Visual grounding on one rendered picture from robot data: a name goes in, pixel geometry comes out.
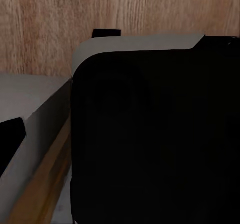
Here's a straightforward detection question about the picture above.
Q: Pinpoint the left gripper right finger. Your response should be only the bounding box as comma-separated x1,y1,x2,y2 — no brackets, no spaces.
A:
224,117,240,157

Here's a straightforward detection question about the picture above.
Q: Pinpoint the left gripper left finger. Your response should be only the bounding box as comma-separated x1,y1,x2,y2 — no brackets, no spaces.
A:
0,117,26,177

